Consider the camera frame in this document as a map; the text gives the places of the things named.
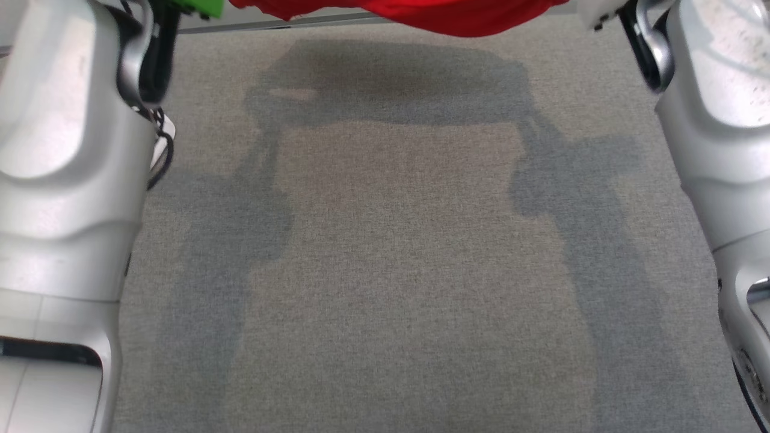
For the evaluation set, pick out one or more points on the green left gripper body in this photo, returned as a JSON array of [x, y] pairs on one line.
[[201, 7]]

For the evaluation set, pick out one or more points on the red shorts with white trim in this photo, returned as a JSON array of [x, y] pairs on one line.
[[451, 18]]

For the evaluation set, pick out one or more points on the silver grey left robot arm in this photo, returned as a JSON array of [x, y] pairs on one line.
[[60, 180]]

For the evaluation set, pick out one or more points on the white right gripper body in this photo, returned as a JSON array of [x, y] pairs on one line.
[[598, 12]]

